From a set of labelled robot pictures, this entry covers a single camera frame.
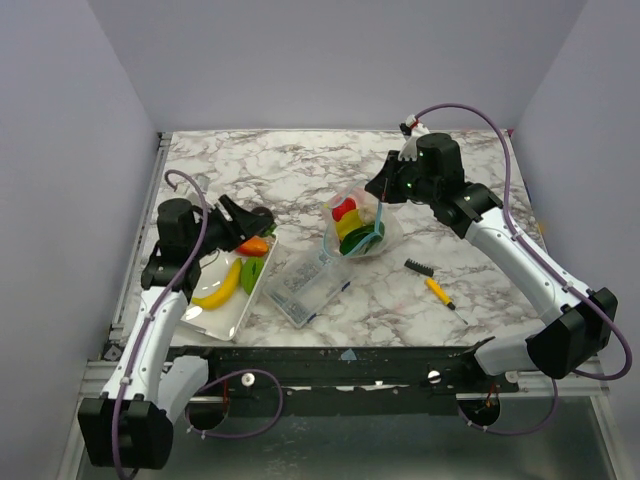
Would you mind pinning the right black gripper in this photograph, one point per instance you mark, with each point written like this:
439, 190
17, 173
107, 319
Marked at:
386, 181

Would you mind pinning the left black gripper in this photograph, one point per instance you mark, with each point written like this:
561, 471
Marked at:
243, 224

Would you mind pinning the black avocado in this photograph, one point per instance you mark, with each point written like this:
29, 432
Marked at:
263, 212

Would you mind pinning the red strawberry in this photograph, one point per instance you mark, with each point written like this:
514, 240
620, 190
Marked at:
340, 210

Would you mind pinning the clear zip top bag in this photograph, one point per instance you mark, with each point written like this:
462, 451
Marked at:
393, 229

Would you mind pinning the yellow star fruit slice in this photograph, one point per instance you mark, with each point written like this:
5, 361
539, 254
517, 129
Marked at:
349, 222

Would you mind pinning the green leafy vegetable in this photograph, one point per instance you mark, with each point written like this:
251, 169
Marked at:
362, 240

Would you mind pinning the white garlic bulb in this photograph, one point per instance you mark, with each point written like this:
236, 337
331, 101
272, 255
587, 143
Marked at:
368, 213

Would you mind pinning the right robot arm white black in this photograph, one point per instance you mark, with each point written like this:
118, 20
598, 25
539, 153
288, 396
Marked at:
576, 318

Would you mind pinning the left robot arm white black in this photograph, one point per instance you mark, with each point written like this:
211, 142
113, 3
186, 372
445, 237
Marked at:
130, 424

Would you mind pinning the orange red mango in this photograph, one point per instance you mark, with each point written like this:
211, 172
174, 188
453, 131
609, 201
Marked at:
253, 247

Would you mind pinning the green kiwi slice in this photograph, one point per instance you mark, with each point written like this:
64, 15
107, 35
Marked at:
250, 273

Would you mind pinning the yellow banana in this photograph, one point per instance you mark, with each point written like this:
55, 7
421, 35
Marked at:
224, 291

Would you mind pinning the clear plastic screw box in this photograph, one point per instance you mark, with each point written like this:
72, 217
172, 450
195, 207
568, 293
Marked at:
306, 284

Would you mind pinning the white perforated plastic basket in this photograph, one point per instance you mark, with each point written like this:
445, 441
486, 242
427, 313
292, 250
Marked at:
203, 327

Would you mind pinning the black bit holder strip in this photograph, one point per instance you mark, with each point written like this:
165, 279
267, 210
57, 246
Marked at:
419, 268

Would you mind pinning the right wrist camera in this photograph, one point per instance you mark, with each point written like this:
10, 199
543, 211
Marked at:
412, 129

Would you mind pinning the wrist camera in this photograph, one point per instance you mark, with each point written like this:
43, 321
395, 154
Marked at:
192, 194
412, 129

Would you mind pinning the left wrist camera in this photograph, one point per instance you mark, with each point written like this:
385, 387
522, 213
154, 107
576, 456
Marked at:
192, 194

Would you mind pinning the yellow handled screwdriver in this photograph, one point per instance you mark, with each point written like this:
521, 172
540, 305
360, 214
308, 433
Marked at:
438, 291

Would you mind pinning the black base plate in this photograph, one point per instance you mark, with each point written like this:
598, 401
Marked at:
333, 381

